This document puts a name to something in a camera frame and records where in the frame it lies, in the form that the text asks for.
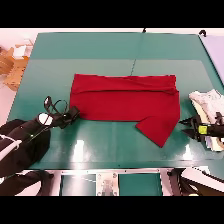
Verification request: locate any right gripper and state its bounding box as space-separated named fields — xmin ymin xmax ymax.
xmin=179 ymin=117 xmax=208 ymax=140

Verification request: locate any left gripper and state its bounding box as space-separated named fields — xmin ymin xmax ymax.
xmin=57 ymin=105 xmax=81 ymax=130

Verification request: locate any heap of pale clothes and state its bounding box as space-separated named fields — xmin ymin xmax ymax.
xmin=188 ymin=88 xmax=224 ymax=152

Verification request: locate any red T-shirt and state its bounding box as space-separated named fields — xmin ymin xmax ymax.
xmin=69 ymin=73 xmax=181 ymax=149

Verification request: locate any silver frame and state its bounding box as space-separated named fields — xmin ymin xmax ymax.
xmin=19 ymin=167 xmax=188 ymax=197

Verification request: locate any black garment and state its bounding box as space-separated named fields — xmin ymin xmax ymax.
xmin=0 ymin=118 xmax=52 ymax=178

